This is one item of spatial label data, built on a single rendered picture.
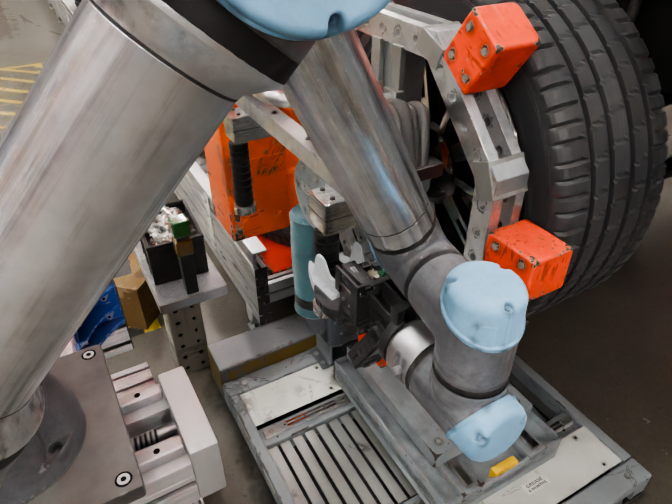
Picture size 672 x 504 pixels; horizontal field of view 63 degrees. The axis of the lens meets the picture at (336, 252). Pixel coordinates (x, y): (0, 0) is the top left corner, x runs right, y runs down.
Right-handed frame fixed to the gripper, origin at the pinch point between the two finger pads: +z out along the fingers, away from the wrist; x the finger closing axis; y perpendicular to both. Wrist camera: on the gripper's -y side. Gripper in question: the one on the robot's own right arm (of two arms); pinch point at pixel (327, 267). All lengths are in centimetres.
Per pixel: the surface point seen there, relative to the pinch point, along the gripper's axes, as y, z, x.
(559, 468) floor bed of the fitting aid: -75, -14, -58
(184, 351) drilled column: -73, 70, 11
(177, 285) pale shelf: -38, 56, 12
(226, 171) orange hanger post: -11, 57, -4
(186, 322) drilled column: -63, 70, 9
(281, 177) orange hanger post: -15, 56, -18
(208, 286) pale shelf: -38, 52, 5
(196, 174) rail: -44, 124, -14
